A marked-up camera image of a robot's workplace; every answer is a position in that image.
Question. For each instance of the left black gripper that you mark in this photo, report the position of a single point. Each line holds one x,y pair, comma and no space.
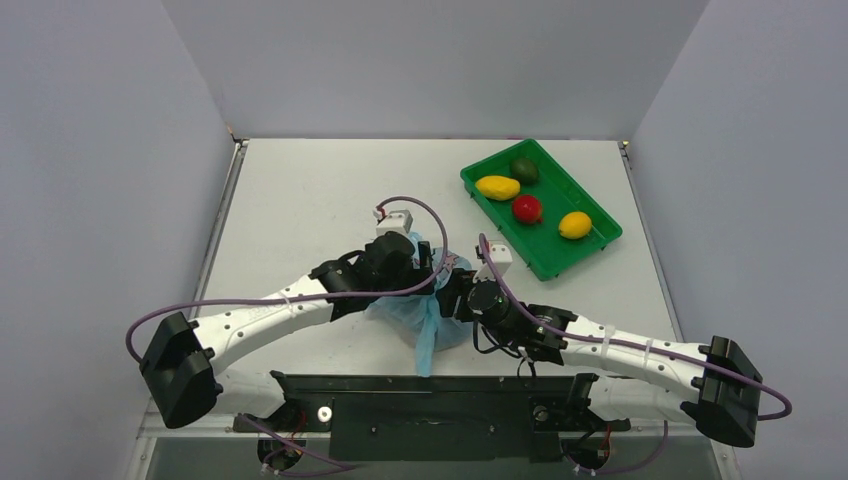
417,276

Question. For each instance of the aluminium frame rail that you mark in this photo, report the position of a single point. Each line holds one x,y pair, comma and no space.
225,425

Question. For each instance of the dark green fake avocado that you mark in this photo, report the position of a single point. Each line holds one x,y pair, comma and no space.
524,170

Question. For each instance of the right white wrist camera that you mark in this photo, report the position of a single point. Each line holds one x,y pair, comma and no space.
496,259

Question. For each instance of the green plastic tray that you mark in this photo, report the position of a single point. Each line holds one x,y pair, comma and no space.
540,245

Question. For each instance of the light blue plastic bag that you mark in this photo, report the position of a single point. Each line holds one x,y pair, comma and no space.
418,322

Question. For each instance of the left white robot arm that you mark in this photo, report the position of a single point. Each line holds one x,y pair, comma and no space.
188,364

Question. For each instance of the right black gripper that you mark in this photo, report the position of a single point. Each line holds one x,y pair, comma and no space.
451,291

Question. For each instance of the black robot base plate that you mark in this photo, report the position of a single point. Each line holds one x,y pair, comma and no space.
364,399

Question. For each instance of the red fake apple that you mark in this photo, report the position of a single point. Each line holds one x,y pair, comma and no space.
527,209

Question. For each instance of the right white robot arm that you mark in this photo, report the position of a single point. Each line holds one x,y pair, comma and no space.
710,386

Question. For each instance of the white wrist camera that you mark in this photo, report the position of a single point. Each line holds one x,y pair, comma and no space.
496,259
398,221

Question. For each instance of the yellow fake mango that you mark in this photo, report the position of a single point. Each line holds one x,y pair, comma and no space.
498,188

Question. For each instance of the yellow fake lemon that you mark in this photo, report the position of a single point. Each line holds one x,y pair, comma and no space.
575,225

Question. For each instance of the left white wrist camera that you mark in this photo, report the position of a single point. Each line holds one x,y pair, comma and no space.
398,221

